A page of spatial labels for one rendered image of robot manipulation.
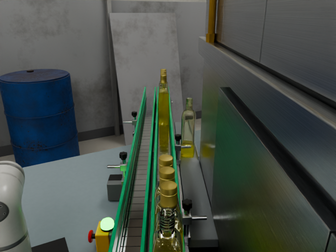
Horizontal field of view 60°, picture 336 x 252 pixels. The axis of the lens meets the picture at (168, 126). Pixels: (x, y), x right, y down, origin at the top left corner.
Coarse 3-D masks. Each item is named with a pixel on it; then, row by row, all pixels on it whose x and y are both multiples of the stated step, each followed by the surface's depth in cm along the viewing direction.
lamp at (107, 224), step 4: (104, 220) 94; (108, 220) 94; (112, 220) 94; (100, 224) 93; (104, 224) 92; (108, 224) 92; (112, 224) 93; (100, 228) 94; (104, 228) 92; (108, 228) 93; (112, 228) 94
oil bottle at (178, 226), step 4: (176, 212) 60; (156, 216) 61; (176, 216) 59; (180, 216) 60; (156, 220) 59; (176, 220) 58; (180, 220) 59; (156, 224) 59; (176, 224) 58; (180, 224) 58; (156, 228) 58; (176, 228) 58; (180, 228) 58; (180, 232) 58
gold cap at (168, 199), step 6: (162, 186) 57; (168, 186) 57; (174, 186) 57; (162, 192) 56; (168, 192) 56; (174, 192) 56; (162, 198) 57; (168, 198) 56; (174, 198) 57; (162, 204) 57; (168, 204) 57; (174, 204) 57
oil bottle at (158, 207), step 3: (159, 195) 66; (156, 198) 66; (159, 198) 65; (177, 198) 66; (156, 201) 65; (159, 201) 64; (177, 201) 65; (156, 204) 64; (159, 204) 64; (177, 204) 64; (156, 207) 64; (159, 207) 63; (177, 207) 64; (156, 210) 64; (156, 213) 64
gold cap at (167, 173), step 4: (160, 168) 63; (164, 168) 63; (168, 168) 63; (172, 168) 63; (160, 172) 62; (164, 172) 62; (168, 172) 62; (172, 172) 62; (160, 176) 62; (164, 176) 61; (168, 176) 61; (172, 176) 62; (160, 180) 62; (164, 180) 62; (168, 180) 62; (172, 180) 62
